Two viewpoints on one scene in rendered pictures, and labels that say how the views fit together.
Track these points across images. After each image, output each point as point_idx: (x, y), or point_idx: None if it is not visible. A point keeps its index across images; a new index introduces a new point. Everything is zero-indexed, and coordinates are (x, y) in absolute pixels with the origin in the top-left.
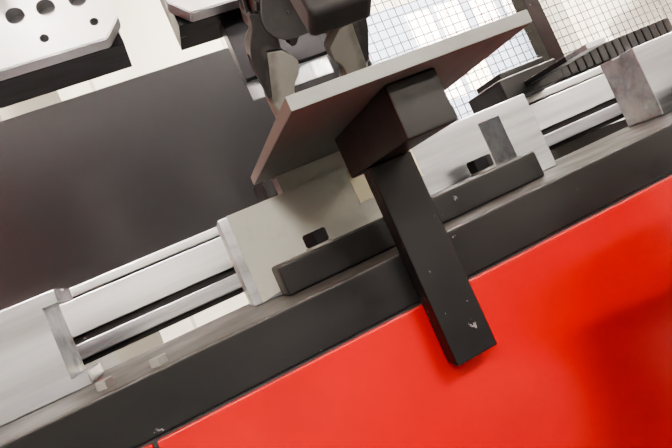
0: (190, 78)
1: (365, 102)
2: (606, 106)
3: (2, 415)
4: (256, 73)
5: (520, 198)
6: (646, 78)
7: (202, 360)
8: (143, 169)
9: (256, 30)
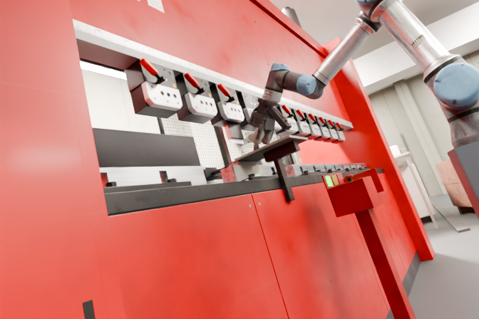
0: (146, 139)
1: (285, 143)
2: None
3: None
4: (259, 133)
5: (292, 176)
6: (294, 171)
7: (256, 181)
8: (127, 164)
9: (263, 125)
